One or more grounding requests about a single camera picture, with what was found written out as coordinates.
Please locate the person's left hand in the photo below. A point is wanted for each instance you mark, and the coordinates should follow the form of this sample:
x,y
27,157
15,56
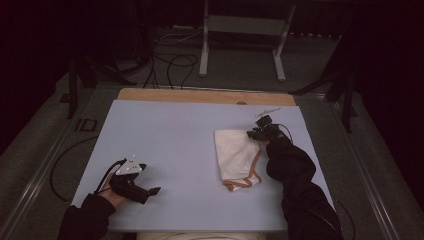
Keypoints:
x,y
113,196

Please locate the white metal stand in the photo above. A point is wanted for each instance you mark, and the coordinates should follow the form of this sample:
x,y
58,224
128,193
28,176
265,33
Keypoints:
x,y
246,25

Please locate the light blue table mat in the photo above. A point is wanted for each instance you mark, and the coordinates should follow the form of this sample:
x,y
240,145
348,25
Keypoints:
x,y
176,140

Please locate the cream baby bodysuit brown trim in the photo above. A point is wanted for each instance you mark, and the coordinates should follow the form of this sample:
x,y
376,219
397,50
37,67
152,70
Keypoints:
x,y
236,156

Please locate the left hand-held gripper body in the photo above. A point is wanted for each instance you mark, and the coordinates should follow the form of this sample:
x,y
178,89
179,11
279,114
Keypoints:
x,y
128,190

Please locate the black metal stand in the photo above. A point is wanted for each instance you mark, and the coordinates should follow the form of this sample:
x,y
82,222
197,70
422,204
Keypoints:
x,y
72,90
348,106

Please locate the metal floor rail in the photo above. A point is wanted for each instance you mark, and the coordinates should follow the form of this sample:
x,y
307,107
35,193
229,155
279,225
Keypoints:
x,y
363,176
40,173

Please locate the person's right hand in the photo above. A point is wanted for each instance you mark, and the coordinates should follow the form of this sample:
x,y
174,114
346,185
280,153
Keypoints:
x,y
269,141

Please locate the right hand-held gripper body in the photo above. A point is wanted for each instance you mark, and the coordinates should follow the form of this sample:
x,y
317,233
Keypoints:
x,y
266,131

